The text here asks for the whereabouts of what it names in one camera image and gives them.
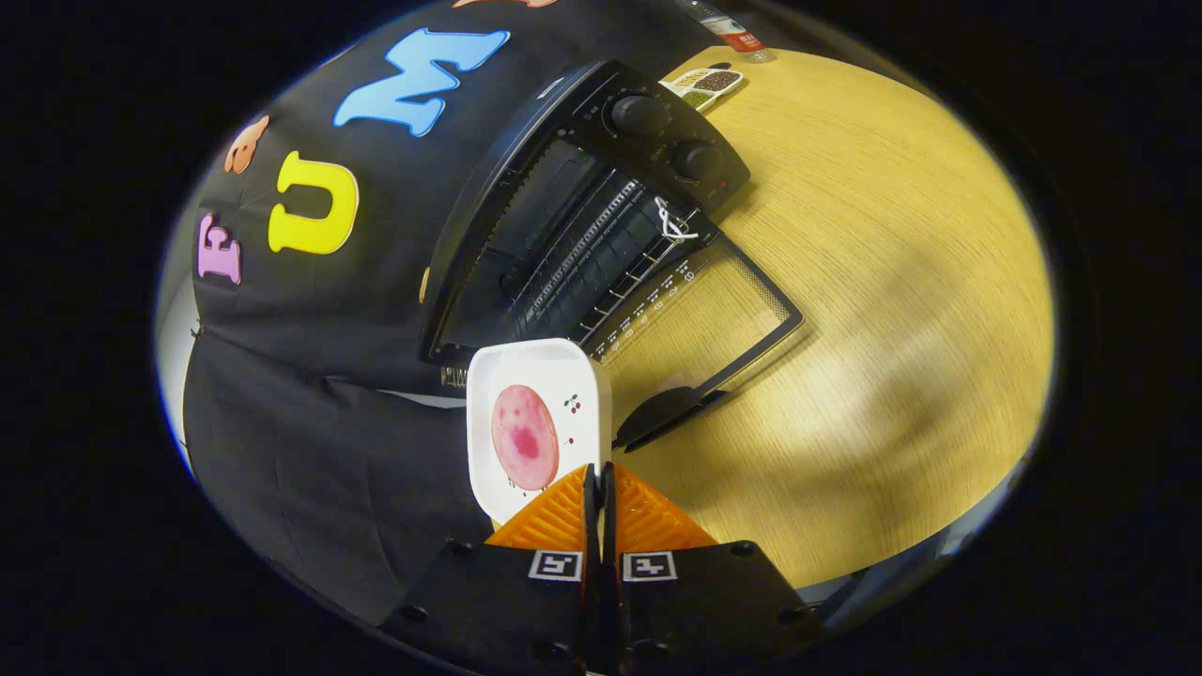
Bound black backdrop cloth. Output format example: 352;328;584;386
178;0;715;625

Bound white divided bean dish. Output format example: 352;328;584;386
659;64;745;112

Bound clear plastic water bottle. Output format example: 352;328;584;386
676;0;777;63

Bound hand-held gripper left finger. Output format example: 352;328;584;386
380;462;602;676

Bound black toaster oven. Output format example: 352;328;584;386
420;59;807;453

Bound pink round food slice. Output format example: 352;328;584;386
491;384;561;492

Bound white rectangular plate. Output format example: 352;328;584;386
467;338;613;527

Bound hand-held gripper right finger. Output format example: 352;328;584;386
601;462;827;676

